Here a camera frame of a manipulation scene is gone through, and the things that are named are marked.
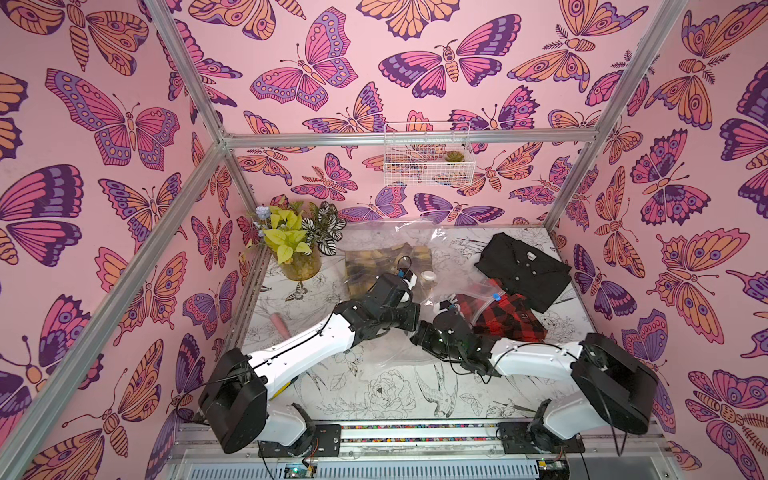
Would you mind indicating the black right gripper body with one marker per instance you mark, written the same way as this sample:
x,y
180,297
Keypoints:
x,y
429,337

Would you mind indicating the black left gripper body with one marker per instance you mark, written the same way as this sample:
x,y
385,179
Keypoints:
x,y
401,318

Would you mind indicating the yellow plaid shirt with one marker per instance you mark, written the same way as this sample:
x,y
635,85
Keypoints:
x,y
363,266

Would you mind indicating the red black plaid shirt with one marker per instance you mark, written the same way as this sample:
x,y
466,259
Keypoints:
x,y
489,310

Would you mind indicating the clear plastic vacuum bag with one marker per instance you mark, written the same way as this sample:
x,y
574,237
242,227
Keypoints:
x,y
454,253

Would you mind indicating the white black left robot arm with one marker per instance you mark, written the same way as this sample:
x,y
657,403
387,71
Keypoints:
x,y
239,401

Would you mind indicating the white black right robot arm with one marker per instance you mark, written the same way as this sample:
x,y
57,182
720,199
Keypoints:
x,y
612,388

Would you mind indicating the black folded shirt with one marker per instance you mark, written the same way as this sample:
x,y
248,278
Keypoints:
x,y
519,268

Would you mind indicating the pink cylindrical object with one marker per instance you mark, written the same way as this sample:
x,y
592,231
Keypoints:
x,y
280,326

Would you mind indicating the potted plant in glass vase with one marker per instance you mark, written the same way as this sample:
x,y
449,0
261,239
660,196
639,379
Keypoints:
x,y
297,233

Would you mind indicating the small green succulent plant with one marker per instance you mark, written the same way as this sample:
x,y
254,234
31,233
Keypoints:
x,y
454,157

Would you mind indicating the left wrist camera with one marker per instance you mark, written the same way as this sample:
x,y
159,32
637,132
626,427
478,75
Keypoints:
x,y
409,280

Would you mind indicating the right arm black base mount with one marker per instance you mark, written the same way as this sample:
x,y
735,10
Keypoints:
x,y
528,438

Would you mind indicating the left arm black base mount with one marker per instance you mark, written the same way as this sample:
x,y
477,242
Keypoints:
x,y
290,432

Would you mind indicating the white wire wall basket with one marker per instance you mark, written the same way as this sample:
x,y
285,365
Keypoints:
x,y
416,158

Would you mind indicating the aluminium front rail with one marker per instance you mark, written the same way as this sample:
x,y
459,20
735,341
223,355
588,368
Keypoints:
x,y
469,437

